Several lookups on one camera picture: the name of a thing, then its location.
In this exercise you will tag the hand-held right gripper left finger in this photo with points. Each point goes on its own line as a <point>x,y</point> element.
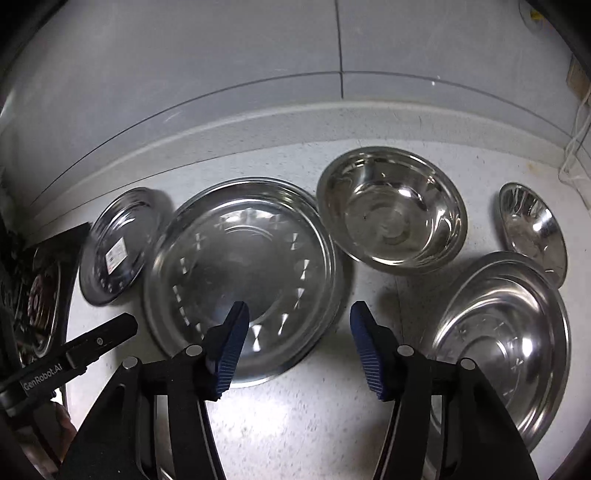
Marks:
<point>230,344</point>

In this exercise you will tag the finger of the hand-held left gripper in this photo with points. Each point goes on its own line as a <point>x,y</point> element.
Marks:
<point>101,338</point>

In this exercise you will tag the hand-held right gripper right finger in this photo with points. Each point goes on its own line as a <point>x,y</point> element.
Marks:
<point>365,346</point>

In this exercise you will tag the stack of steel bowls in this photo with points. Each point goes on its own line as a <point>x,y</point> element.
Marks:
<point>240,258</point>

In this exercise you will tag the small labelled steel plate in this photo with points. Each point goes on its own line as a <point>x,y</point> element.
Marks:
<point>115,230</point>

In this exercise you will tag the medium deep steel plate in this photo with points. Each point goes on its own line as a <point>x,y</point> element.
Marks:
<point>503,323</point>

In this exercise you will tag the large steel bowl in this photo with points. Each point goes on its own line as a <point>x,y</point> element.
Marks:
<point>392,207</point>

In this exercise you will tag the small steel bowl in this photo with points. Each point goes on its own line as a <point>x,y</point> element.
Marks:
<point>531,226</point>

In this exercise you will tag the person's left hand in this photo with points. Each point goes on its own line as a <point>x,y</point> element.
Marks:
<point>62,427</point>

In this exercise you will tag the gas burner with grate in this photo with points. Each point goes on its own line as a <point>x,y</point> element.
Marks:
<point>40,295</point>

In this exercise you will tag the black glass gas stove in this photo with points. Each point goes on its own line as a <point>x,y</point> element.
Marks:
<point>69,242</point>

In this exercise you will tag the beige wall socket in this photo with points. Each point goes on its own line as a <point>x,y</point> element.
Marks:
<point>579,78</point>

